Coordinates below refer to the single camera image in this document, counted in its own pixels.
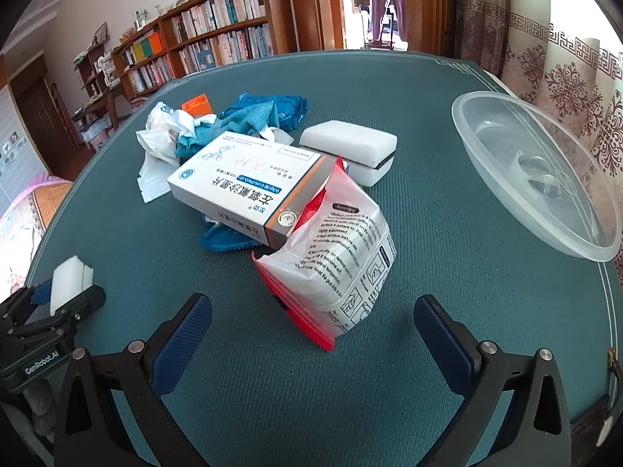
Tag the wooden bookshelf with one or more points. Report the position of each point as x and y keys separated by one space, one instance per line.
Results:
x=219 y=34

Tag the red and white plastic bag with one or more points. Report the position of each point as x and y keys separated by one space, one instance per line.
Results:
x=336 y=262

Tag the orange and yellow block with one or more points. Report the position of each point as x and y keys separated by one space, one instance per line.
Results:
x=197 y=103

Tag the wooden door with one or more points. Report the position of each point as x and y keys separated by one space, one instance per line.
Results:
x=433 y=9

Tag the brown wooden cabinet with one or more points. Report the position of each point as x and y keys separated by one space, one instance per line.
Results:
x=39 y=116

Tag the clear plastic bowl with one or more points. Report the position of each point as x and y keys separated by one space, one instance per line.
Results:
x=535 y=180

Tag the white and blue medicine box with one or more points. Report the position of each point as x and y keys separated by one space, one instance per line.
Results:
x=243 y=180

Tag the blue plastic packet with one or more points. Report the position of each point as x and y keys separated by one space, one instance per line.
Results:
x=292 y=107

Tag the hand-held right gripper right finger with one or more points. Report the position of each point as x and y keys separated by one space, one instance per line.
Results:
x=445 y=340

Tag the patterned curtain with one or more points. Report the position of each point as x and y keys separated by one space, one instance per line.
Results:
x=559 y=73

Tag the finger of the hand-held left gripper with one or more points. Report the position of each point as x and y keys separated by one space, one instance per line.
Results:
x=90 y=296
x=41 y=293

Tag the small white sponge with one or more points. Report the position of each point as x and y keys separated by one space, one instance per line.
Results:
x=68 y=277

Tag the cracker packet with blue edge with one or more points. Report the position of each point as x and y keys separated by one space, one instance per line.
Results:
x=224 y=241

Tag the white sponge with black stripe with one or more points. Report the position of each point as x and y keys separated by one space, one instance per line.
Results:
x=345 y=138

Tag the teal cloth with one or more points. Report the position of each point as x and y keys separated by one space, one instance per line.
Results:
x=243 y=119

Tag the small wooden shelf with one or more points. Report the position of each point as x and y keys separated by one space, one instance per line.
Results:
x=97 y=82

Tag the hanging purple pants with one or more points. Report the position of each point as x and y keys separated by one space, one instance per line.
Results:
x=394 y=9

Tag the pink printed blanket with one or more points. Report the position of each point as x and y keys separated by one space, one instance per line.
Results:
x=14 y=233

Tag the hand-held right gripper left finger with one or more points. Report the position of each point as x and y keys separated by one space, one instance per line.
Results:
x=185 y=335

